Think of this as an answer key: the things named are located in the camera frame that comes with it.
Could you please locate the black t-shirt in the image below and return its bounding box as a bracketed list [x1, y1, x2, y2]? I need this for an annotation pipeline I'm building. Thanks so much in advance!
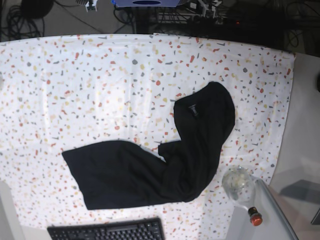
[62, 82, 236, 210]

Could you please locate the clear glass bottle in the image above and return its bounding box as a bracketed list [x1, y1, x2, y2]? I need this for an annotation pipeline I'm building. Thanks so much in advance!
[222, 166, 256, 211]

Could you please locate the terrazzo pattern tablecloth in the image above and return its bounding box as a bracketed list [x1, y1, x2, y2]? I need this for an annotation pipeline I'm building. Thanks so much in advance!
[0, 34, 296, 240]

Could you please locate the black computer keyboard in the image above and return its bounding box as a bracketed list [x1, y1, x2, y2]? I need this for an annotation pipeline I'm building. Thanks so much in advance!
[47, 217, 165, 240]

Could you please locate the red bottle cap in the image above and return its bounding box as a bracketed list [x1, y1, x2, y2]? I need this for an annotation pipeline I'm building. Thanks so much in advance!
[247, 207, 263, 227]

